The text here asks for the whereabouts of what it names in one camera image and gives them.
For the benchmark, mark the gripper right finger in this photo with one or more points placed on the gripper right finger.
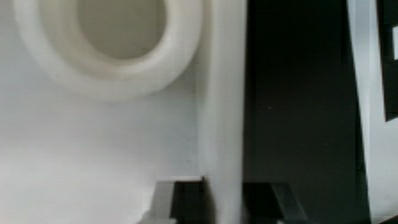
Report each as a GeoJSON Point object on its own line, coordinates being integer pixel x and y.
{"type": "Point", "coordinates": [273, 204]}

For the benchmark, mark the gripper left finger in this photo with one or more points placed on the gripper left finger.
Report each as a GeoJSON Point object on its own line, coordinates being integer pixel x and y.
{"type": "Point", "coordinates": [179, 203]}

